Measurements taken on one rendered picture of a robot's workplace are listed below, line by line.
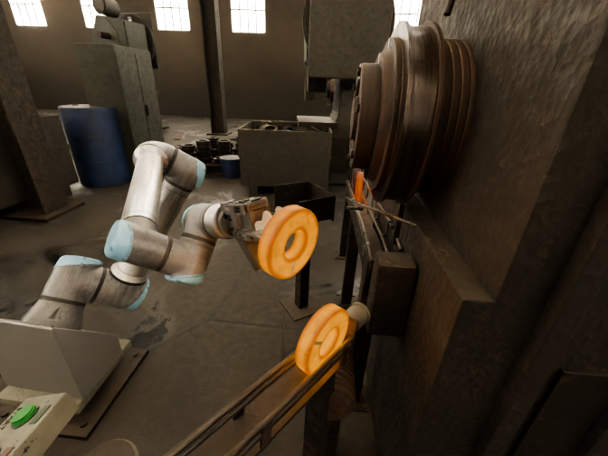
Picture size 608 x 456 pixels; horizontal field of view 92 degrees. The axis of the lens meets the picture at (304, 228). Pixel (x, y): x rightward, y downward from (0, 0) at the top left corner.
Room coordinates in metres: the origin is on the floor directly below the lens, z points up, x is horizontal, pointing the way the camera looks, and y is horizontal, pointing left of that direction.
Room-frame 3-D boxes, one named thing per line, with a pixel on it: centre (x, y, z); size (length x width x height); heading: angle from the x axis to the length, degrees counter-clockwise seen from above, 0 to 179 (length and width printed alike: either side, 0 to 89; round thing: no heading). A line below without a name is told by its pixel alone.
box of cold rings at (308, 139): (3.69, 0.25, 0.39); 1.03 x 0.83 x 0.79; 90
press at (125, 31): (7.82, 4.22, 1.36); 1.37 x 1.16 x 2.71; 76
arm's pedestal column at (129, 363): (0.83, 0.94, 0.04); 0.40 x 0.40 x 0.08; 86
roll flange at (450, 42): (0.89, -0.33, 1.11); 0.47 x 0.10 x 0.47; 176
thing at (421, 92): (0.90, -0.25, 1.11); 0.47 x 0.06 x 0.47; 176
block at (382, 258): (0.66, -0.25, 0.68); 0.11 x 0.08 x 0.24; 86
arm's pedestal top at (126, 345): (0.83, 0.94, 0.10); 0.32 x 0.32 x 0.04; 86
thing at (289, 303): (1.41, 0.01, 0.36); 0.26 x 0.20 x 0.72; 31
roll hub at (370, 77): (0.90, -0.15, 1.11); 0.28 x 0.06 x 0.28; 176
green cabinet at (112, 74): (3.98, 2.28, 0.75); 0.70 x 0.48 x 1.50; 176
